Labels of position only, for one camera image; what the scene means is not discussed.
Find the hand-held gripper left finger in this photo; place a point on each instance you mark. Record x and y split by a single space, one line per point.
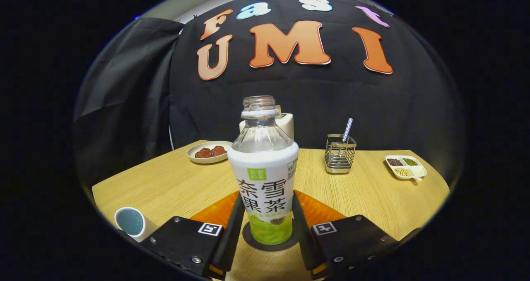
234 235

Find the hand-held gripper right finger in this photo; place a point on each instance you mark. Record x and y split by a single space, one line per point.
302 239

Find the dark brown round coaster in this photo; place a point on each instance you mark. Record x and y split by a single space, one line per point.
248 239

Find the clear juice bottle white label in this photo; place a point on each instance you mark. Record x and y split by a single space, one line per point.
265 169

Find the white cup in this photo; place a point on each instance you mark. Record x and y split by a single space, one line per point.
143 229

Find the wooden table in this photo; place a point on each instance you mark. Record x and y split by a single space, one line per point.
364 198

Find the cream round plate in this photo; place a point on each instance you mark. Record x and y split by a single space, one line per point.
198 159

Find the red-brown food piece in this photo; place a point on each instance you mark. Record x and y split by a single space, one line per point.
218 150
203 153

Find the cream toaster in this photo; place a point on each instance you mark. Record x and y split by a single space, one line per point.
286 126

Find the striped straw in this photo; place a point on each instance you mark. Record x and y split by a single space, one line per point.
348 130

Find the white divided dish with beans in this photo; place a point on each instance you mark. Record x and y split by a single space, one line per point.
408 168

